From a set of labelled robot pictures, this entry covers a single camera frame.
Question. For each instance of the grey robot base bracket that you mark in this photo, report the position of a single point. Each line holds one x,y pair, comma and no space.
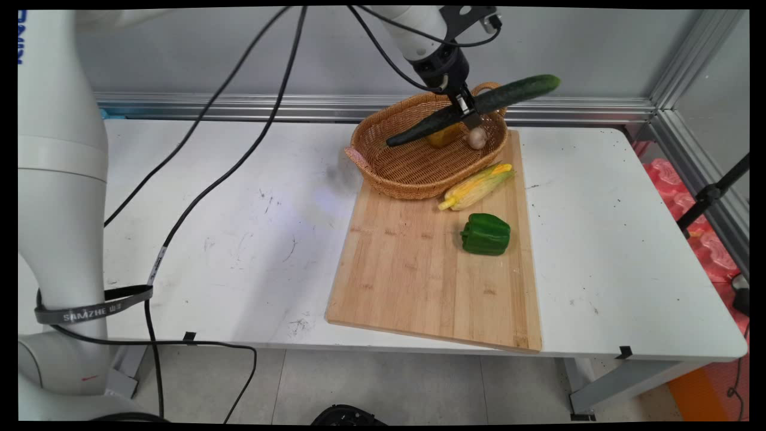
122,374

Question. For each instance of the grey table leg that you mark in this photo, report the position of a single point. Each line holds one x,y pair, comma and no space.
628,383

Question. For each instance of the woven wicker basket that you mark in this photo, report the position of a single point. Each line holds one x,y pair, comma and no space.
413,167

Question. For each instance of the small black table clip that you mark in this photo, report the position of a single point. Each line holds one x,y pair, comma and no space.
189,339
624,352

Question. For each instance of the bamboo cutting board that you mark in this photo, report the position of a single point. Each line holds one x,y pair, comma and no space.
419,281

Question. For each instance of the black round object on floor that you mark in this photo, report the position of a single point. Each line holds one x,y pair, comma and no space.
347,416

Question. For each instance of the green bell pepper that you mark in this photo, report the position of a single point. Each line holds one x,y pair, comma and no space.
486,234

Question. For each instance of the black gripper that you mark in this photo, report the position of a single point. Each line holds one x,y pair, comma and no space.
444,69

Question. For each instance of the black tripod stand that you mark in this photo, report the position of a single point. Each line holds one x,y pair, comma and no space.
709,194

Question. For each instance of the blue foam mat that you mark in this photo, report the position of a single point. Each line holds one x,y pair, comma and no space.
104,114

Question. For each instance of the black power plug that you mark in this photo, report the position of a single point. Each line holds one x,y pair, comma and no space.
741,296

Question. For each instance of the small beige mushroom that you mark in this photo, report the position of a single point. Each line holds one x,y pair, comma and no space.
477,139

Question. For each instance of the yellow orange vegetable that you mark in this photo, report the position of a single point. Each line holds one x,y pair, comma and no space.
444,136

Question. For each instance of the red foam mat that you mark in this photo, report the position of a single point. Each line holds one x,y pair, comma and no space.
712,245

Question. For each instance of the aluminium frame corner post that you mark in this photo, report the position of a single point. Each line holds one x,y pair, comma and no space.
700,60

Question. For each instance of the long dark green cucumber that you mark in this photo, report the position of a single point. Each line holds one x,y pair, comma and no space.
514,94

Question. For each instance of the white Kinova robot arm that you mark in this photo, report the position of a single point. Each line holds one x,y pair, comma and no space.
60,209

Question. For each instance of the corn cob with husk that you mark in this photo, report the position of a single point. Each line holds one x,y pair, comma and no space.
479,187

